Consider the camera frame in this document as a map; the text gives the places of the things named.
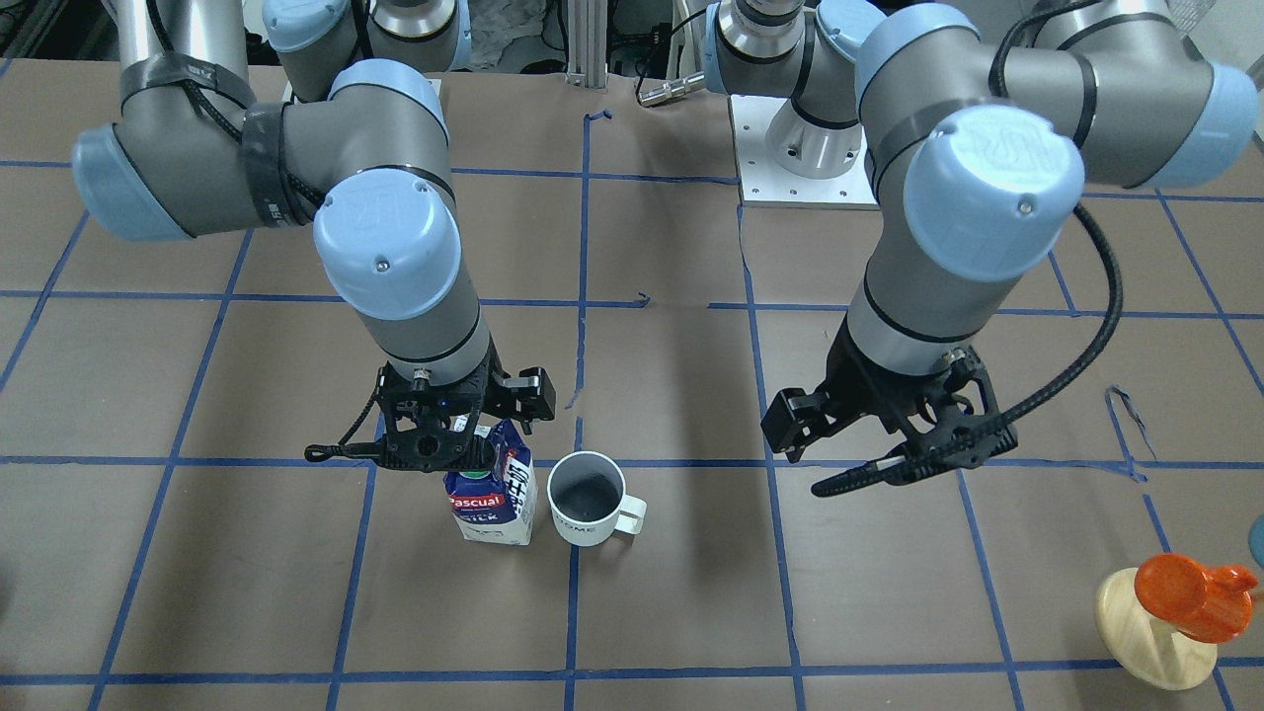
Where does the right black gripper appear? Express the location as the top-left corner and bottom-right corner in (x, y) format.
(373, 345), (556, 472)

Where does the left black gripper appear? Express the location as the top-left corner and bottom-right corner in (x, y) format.
(761, 326), (1018, 487)

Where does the Pascal milk carton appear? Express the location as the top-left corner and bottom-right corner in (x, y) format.
(445, 419), (537, 547)

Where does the white HOME mug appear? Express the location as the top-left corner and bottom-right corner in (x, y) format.
(546, 450), (647, 547)

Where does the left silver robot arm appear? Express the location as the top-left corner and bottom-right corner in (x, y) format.
(703, 1), (1259, 497)

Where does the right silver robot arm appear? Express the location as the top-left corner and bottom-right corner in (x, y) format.
(71, 1), (556, 472)

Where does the orange mug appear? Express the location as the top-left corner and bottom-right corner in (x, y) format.
(1134, 553), (1260, 644)

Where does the blue mug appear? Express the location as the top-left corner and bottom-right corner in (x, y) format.
(1248, 514), (1264, 568)

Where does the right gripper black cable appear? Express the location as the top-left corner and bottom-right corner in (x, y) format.
(305, 385), (396, 464)

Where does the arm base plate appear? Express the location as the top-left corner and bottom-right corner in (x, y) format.
(731, 95), (878, 210)

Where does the aluminium frame post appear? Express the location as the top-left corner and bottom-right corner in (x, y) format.
(565, 0), (608, 94)

